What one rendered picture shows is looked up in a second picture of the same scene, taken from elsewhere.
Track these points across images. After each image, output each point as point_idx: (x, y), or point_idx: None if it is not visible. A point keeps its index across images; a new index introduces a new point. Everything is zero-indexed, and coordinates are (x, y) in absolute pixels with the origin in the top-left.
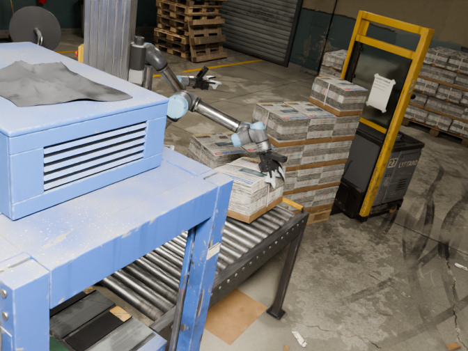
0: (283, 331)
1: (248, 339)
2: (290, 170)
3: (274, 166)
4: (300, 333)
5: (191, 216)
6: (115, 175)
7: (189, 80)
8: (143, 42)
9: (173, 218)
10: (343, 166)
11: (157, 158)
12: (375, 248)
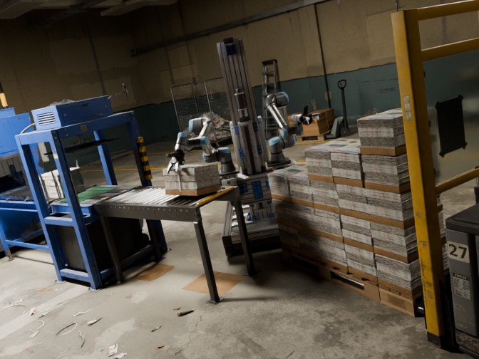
0: (194, 305)
1: (186, 293)
2: (330, 210)
3: (173, 160)
4: (192, 313)
5: (42, 137)
6: (50, 126)
7: (296, 117)
8: (237, 91)
9: (37, 135)
10: (403, 233)
11: (59, 124)
12: (363, 358)
